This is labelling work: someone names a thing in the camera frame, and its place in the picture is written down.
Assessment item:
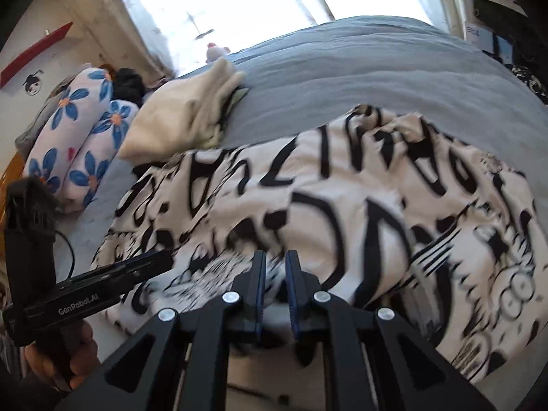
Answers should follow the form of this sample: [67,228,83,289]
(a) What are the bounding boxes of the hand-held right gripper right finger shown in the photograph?
[285,249,498,411]

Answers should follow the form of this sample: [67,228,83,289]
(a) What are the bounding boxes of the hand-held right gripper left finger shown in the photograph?
[55,249,267,411]

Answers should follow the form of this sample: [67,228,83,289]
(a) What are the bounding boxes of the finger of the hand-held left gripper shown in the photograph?
[99,249,174,292]

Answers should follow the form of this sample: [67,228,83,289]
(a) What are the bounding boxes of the black and white printed jacket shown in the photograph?
[91,103,543,387]

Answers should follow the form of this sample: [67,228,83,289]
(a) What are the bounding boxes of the person's left forearm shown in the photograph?
[0,362,65,411]

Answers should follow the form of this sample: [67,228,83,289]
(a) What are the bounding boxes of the person's left hand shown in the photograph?
[23,321,102,391]

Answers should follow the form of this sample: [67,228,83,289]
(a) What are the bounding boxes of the wooden bed headboard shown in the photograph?
[0,152,27,208]

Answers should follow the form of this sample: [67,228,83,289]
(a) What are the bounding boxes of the folded blue floral quilt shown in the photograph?
[21,66,140,207]

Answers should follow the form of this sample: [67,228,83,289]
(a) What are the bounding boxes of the grey cloth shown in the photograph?
[14,88,67,148]

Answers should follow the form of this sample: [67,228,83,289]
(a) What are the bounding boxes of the folded cream fleece garment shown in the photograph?
[117,57,248,162]

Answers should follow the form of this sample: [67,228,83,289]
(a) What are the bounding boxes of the pale yellow cloth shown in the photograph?
[201,87,250,148]

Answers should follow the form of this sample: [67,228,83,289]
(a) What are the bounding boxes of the black bundled cloth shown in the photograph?
[112,67,145,104]

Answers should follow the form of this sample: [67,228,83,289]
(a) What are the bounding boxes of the pink plush toy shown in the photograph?
[205,42,233,64]

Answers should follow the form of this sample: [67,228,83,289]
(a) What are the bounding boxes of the bed with blue sheet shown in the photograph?
[51,15,548,411]

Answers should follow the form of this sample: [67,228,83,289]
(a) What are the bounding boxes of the beige curtain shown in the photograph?
[71,0,177,84]

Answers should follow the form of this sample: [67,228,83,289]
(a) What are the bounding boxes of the white sheer curtain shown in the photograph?
[107,0,465,75]

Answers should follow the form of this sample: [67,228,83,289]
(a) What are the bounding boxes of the black patterned cloth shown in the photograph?
[507,62,548,105]

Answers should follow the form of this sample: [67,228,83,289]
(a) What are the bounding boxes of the white labelled box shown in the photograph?
[463,19,485,47]

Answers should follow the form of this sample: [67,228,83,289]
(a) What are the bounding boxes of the black cable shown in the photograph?
[55,230,76,285]

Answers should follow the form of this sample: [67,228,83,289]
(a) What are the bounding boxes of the face wall sticker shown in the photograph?
[23,68,46,96]

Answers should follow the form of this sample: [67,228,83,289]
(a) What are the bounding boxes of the red wall strip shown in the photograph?
[0,21,74,89]

